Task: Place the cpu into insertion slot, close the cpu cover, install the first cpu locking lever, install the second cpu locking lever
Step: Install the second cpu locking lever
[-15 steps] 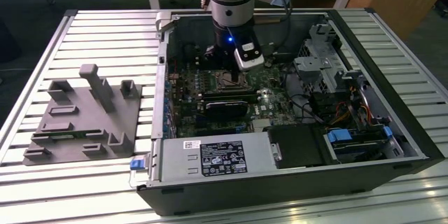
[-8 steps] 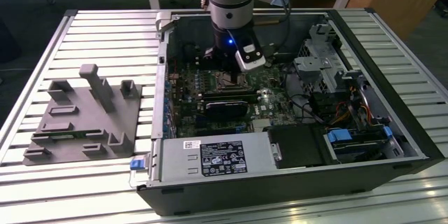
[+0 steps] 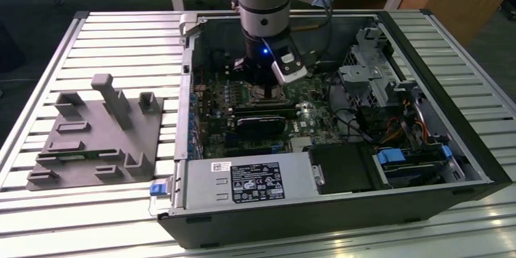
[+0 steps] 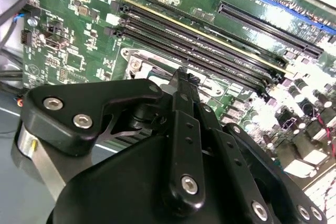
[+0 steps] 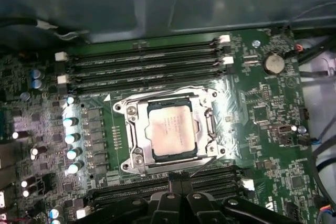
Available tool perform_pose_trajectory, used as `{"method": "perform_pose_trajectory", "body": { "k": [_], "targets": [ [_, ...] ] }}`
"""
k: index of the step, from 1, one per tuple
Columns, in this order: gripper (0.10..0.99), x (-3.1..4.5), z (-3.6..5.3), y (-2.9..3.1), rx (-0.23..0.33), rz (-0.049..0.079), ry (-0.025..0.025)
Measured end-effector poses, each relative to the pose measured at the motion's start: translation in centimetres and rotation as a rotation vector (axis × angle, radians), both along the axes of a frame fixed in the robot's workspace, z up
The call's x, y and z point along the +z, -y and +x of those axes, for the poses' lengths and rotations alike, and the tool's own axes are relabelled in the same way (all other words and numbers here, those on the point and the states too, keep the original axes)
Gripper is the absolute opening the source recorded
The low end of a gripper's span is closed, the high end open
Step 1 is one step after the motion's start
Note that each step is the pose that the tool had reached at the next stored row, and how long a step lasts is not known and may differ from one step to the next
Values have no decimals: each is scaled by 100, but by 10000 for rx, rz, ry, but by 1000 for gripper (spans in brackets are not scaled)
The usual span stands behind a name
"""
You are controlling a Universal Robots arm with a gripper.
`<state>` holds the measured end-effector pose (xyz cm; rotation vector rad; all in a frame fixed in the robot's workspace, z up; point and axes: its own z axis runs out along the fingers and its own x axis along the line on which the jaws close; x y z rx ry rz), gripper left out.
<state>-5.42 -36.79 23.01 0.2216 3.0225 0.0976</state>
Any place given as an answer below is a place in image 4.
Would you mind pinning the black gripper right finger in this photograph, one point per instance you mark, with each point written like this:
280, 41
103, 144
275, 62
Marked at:
223, 153

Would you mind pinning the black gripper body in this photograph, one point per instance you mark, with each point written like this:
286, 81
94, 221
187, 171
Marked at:
118, 187

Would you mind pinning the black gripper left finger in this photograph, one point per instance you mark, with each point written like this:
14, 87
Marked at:
65, 119

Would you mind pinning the metal locking lever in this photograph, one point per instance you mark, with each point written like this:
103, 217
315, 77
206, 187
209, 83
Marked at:
165, 60

